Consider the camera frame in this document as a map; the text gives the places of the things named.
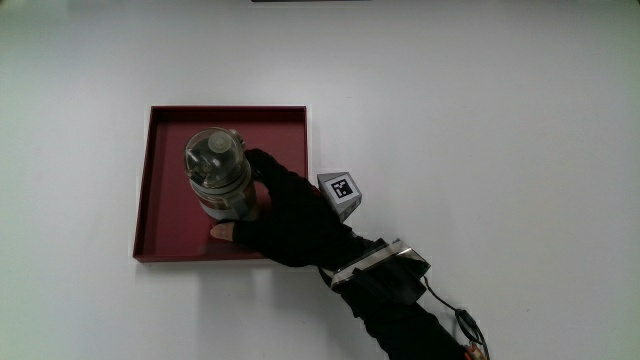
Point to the dark red square tray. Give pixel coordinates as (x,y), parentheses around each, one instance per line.
(172,220)

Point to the person's right hand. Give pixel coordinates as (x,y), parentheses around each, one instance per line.
(295,225)

